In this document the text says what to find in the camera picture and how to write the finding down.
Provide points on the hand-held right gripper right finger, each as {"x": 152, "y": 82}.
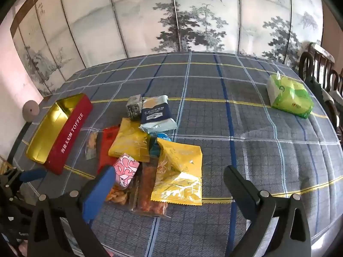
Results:
{"x": 238, "y": 187}

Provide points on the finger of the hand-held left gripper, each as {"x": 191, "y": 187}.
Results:
{"x": 33, "y": 175}

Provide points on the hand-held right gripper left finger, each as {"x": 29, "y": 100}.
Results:
{"x": 99, "y": 192}

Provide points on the clear packet orange chips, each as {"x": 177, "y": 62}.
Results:
{"x": 118, "y": 196}

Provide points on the red snack packet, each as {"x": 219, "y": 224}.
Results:
{"x": 105, "y": 150}

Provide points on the long clear packet red snacks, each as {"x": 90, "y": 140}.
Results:
{"x": 148, "y": 190}

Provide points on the red tin box gold inside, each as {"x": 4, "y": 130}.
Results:
{"x": 72, "y": 133}

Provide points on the small yellow snack packet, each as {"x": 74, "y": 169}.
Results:
{"x": 128, "y": 142}

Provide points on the large yellow snack packet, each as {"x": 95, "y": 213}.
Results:
{"x": 179, "y": 166}

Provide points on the teal snack packet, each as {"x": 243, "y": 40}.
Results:
{"x": 155, "y": 150}

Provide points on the dark seaweed snack packet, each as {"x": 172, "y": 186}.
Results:
{"x": 134, "y": 108}

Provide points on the navy and pale blue packet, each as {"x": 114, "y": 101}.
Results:
{"x": 156, "y": 115}

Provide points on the small light wooden stool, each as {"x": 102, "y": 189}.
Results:
{"x": 4, "y": 164}

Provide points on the pink patterned snack packet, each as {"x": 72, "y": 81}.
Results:
{"x": 124, "y": 170}

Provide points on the small clear snack packet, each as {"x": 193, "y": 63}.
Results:
{"x": 92, "y": 142}

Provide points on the grey round millstone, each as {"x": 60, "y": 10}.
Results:
{"x": 30, "y": 109}

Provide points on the small blue snack packet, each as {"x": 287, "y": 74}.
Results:
{"x": 163, "y": 136}

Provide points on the blue plaid tablecloth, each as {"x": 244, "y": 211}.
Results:
{"x": 241, "y": 99}

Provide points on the green tissue pack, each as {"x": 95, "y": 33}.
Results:
{"x": 290, "y": 96}

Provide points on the dark wooden chair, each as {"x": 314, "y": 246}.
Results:
{"x": 308, "y": 64}
{"x": 336, "y": 99}

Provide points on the painted folding screen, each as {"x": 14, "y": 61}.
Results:
{"x": 134, "y": 18}

